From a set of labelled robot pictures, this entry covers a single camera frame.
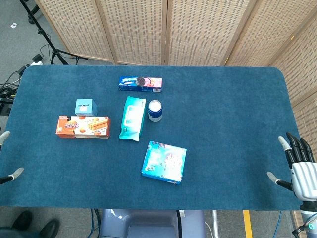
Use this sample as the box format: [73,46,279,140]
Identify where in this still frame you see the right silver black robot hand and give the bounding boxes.
[266,132,317,201]

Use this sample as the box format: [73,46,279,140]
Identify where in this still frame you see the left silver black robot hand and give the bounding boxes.
[0,130,24,185]

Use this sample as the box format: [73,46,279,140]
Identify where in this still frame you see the small light blue box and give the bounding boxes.
[74,98,98,117]

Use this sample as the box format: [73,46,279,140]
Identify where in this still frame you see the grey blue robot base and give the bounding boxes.
[98,209,207,238]

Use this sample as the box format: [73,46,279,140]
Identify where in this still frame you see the orange egg roll box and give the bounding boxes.
[55,116,111,139]

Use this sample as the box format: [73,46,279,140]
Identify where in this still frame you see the blue chocolate chip cookie box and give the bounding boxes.
[141,141,187,185]

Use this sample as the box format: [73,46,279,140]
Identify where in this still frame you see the blue pink sandwich cookie box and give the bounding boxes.
[118,76,163,93]

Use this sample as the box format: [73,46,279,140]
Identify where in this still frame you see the black shoe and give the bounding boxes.
[36,219,60,238]
[11,210,33,232]

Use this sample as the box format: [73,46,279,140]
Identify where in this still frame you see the yellow floor tape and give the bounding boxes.
[242,210,254,238]

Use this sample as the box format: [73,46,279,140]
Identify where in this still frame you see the blue felt table cover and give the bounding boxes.
[0,64,309,211]

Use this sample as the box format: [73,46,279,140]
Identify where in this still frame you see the metal table leg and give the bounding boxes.
[211,210,220,238]

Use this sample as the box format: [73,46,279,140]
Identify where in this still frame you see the white power strip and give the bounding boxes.
[29,54,44,66]

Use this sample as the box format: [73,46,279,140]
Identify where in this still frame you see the teal wet wipes pack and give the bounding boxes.
[118,95,147,142]

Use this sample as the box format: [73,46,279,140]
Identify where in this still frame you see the black tripod stand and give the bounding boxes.
[19,0,88,65]

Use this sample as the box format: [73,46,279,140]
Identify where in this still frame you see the blue white drink can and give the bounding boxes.
[148,100,163,122]

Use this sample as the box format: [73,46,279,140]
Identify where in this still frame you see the woven wooden folding screen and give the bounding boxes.
[34,0,317,149]

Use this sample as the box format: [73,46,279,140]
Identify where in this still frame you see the black floor cables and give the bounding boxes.
[0,64,31,115]

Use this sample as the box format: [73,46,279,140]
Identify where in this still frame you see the black cable on base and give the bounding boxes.
[175,210,184,238]

